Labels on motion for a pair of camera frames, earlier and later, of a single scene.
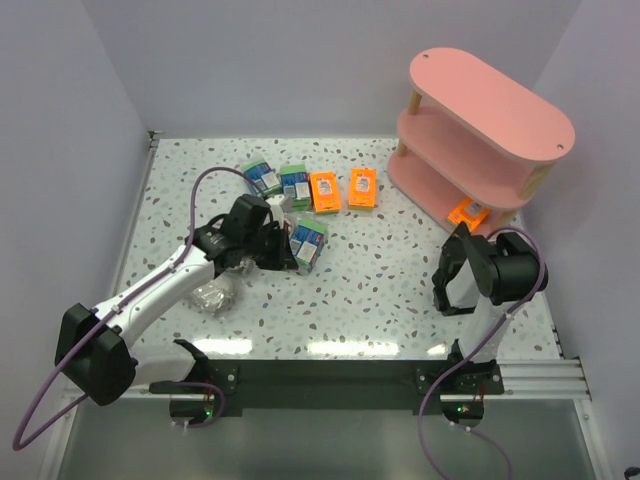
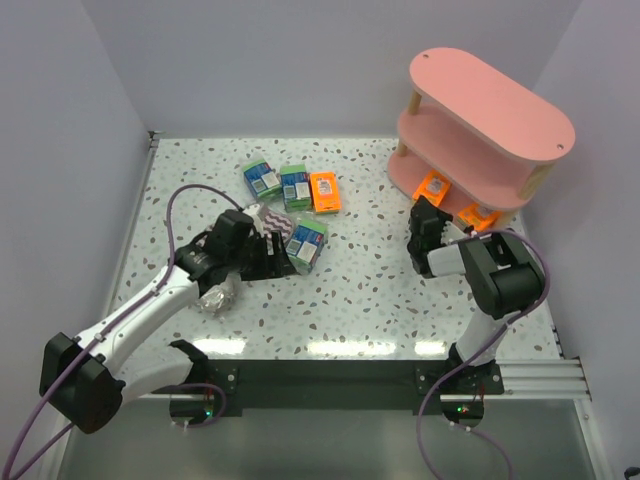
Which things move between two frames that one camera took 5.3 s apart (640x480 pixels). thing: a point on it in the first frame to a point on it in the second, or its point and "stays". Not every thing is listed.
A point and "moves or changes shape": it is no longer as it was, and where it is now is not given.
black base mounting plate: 338,384 stays
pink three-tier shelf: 466,135 stays
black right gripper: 441,288 to 422,240
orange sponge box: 471,213 moves or changes shape
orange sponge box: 324,192 stays
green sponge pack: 306,243 stays
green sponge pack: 295,183 stays
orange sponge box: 362,190 to 433,186
